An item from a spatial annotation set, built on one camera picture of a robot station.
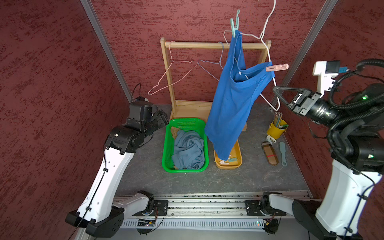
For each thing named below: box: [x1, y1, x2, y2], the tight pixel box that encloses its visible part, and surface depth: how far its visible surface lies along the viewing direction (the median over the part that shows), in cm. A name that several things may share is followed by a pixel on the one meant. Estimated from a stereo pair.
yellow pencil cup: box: [266, 119, 288, 140], surface depth 99 cm
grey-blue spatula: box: [279, 141, 287, 167], surface depth 97 cm
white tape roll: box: [266, 135, 277, 145], surface depth 101 cm
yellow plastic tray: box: [213, 139, 243, 170], surface depth 89 cm
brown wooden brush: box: [261, 141, 279, 166], surface depth 93 cm
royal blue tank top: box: [205, 30, 276, 161], surface depth 57 cm
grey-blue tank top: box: [171, 130, 205, 170], surface depth 83 cm
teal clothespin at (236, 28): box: [230, 9, 240, 38], surface depth 50 cm
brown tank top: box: [171, 126, 181, 139], surface depth 102 cm
